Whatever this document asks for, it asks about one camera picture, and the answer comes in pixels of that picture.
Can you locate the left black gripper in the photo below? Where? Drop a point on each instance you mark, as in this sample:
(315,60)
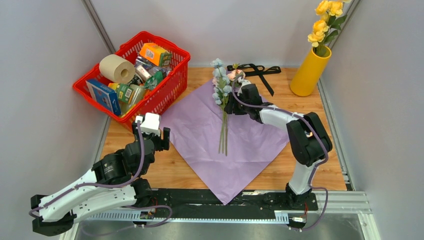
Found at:
(163,144)

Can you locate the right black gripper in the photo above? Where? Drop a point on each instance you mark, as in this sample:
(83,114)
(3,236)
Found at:
(231,107)

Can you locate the pink artificial flower stem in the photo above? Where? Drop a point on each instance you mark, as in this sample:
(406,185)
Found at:
(235,72)

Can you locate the black ribbon gold lettering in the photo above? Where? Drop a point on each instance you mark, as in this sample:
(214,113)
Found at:
(252,70)

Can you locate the blue artificial flower stem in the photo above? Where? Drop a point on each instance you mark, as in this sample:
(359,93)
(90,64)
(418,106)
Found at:
(221,87)

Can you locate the purple wrapping paper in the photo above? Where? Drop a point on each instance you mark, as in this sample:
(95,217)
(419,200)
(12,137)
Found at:
(225,162)

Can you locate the yellow artificial flower stem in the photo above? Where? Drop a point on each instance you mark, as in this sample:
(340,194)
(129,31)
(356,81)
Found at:
(331,17)

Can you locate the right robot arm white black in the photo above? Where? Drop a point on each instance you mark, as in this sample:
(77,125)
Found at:
(309,142)

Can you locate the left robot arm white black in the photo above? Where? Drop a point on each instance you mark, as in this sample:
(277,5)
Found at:
(113,182)

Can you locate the yellow cylindrical vase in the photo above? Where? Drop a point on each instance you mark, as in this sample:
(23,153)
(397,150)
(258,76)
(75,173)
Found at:
(308,74)

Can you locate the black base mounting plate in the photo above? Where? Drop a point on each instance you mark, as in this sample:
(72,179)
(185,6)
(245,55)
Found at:
(246,205)

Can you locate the clear plastic bottle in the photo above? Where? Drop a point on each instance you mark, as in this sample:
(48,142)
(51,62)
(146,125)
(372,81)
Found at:
(138,93)

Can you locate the green snack bag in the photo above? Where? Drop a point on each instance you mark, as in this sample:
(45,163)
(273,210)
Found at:
(152,82)

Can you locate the green yellow packet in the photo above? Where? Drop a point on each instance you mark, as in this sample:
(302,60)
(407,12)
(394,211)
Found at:
(124,92)

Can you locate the silver wrapped package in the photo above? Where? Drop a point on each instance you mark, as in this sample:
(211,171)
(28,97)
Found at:
(146,69)

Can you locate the blue box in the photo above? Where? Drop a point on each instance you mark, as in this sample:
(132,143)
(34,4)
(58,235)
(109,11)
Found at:
(104,95)

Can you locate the brown toilet paper roll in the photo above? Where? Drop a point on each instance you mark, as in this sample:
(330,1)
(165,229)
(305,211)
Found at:
(117,69)

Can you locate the orange green box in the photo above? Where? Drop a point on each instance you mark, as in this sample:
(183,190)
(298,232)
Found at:
(156,54)

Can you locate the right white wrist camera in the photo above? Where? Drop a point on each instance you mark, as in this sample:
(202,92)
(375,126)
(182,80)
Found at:
(241,83)

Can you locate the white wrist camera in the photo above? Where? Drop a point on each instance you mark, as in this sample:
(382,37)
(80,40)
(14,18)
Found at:
(241,83)
(149,123)

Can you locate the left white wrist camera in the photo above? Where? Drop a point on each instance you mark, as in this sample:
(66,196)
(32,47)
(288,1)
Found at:
(149,123)

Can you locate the aluminium frame rail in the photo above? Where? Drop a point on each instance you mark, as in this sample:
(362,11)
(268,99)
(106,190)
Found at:
(333,202)

